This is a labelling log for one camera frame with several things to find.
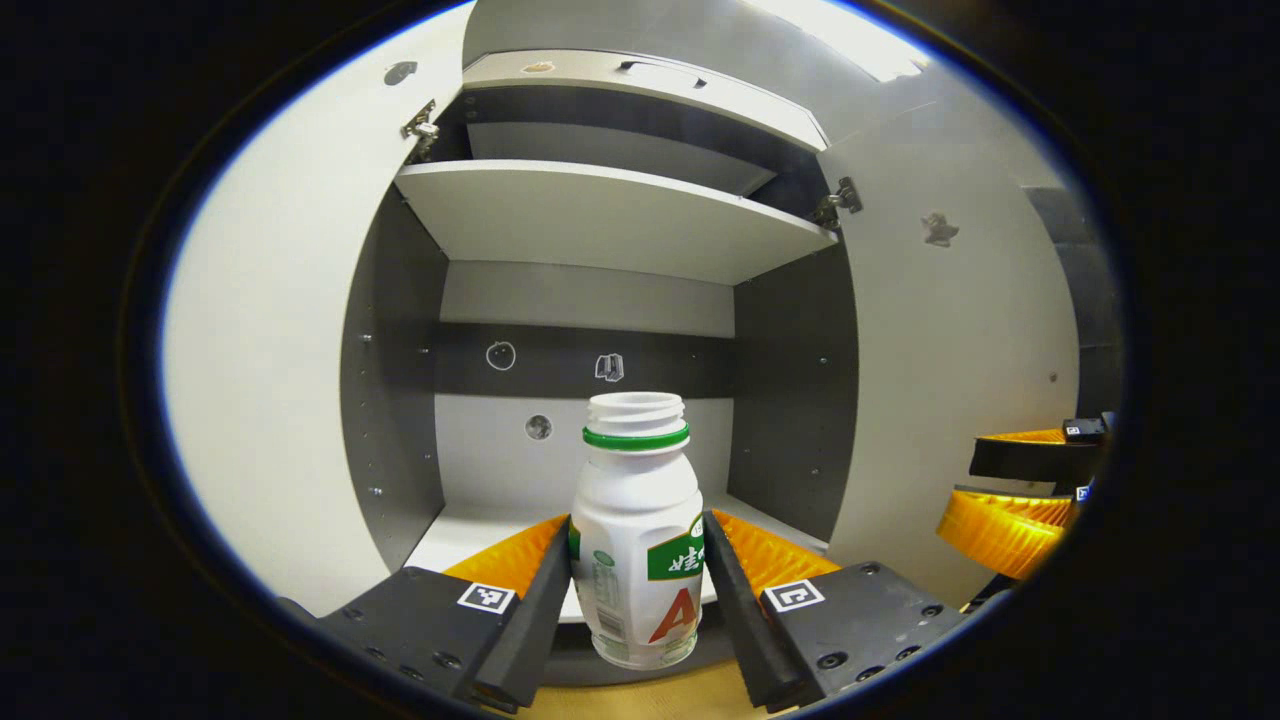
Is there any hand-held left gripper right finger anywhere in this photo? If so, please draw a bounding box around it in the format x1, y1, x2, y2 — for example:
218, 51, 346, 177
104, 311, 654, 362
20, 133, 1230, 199
702, 509, 969, 714

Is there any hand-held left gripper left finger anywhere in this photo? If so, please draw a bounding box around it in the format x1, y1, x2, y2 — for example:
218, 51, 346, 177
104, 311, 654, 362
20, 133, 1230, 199
315, 513, 573, 714

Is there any white cabinet door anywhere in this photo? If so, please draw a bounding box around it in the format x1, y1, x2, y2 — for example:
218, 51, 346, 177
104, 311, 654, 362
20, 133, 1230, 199
163, 5, 476, 619
815, 95, 1081, 609

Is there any white bottle green label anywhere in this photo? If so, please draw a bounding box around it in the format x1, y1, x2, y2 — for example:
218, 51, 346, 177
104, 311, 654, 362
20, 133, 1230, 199
568, 391, 707, 671

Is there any white cabinet shelf board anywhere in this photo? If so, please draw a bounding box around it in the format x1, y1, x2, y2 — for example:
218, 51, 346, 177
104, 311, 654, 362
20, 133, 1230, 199
395, 160, 839, 287
405, 490, 831, 626

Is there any metal door hinge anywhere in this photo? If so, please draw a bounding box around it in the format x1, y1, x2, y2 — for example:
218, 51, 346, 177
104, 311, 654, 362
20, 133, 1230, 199
812, 177, 864, 229
400, 98, 441, 161

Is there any grey cabinet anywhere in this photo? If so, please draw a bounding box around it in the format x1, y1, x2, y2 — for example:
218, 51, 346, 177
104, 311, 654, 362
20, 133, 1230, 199
338, 48, 861, 691

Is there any white cabinet drawer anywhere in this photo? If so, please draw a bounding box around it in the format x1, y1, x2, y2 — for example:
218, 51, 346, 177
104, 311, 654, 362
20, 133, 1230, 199
462, 50, 831, 153

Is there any black backdrop cloth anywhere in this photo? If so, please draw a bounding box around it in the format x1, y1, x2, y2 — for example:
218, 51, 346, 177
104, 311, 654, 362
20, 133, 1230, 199
1020, 183, 1121, 421

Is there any long ceiling light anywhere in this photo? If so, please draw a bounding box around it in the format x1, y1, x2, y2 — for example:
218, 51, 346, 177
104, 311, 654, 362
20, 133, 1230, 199
745, 0, 933, 83

